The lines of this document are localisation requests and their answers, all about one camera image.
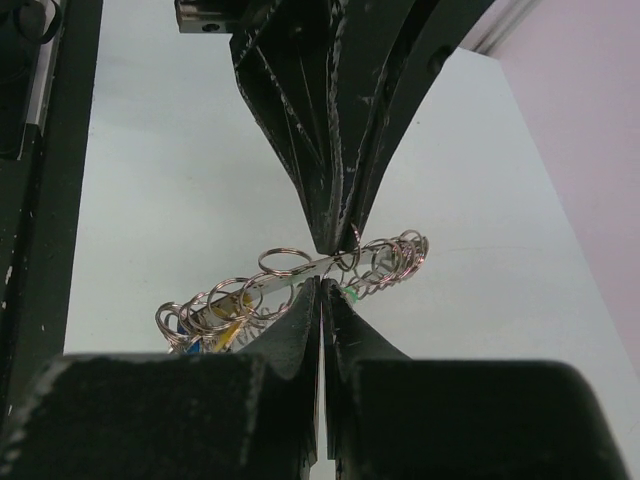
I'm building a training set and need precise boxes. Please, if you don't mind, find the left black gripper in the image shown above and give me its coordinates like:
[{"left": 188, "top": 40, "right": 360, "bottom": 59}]
[{"left": 174, "top": 0, "right": 340, "bottom": 254}]

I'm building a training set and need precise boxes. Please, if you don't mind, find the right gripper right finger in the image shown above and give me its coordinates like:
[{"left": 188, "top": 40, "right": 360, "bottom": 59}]
[{"left": 321, "top": 280, "right": 629, "bottom": 479}]

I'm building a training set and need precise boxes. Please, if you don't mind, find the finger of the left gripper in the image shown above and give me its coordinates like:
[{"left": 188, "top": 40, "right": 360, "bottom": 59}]
[{"left": 327, "top": 1, "right": 492, "bottom": 248}]

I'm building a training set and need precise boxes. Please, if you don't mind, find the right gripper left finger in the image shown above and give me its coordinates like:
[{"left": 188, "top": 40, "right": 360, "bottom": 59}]
[{"left": 1, "top": 278, "right": 320, "bottom": 479}]

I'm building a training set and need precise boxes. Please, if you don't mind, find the green tag key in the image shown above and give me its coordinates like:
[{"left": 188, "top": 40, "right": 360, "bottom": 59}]
[{"left": 342, "top": 286, "right": 359, "bottom": 305}]

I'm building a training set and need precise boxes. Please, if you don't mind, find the blue tag key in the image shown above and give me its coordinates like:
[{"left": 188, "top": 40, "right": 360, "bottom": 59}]
[{"left": 169, "top": 325, "right": 203, "bottom": 354}]

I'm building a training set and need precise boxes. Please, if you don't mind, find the left aluminium frame post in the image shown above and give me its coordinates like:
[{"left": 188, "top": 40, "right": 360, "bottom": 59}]
[{"left": 460, "top": 0, "right": 541, "bottom": 56}]

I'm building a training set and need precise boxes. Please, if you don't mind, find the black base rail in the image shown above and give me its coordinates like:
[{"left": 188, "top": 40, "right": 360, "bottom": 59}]
[{"left": 1, "top": 1, "right": 103, "bottom": 419}]

